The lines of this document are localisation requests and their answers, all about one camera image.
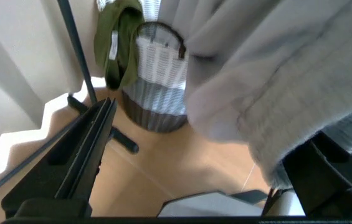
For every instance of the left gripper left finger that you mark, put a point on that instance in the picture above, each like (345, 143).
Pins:
(69, 168)

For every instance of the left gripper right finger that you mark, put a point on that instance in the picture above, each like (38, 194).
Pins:
(328, 183)

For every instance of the pale grey shorts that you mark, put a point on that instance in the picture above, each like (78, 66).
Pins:
(281, 81)

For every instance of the white laundry basket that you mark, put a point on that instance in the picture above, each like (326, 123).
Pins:
(160, 93)

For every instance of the black clothes rack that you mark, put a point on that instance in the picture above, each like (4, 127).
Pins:
(77, 49)

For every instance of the beige curtain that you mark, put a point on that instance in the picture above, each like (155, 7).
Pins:
(17, 62)

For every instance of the green garment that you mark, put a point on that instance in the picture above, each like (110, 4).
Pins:
(102, 40)

